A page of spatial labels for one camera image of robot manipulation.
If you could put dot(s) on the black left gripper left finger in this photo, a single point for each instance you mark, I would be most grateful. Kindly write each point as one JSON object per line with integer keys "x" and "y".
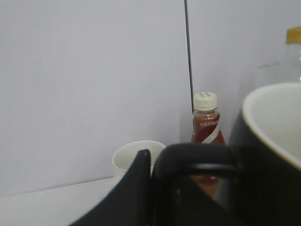
{"x": 126, "y": 204}

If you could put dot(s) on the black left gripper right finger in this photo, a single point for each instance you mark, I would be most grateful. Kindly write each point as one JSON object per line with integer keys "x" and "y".
{"x": 190, "y": 206}

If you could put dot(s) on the black ceramic mug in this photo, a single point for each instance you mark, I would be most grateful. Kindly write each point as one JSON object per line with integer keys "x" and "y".
{"x": 262, "y": 162}

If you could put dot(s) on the white ceramic mug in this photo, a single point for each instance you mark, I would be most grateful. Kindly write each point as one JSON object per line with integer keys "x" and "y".
{"x": 124, "y": 156}

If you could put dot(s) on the Nescafe coffee bottle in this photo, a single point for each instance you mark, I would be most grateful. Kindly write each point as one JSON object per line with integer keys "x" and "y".
{"x": 206, "y": 130}

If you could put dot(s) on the clear bottle yellow cap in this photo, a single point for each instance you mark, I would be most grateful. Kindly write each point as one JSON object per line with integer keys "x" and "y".
{"x": 288, "y": 68}

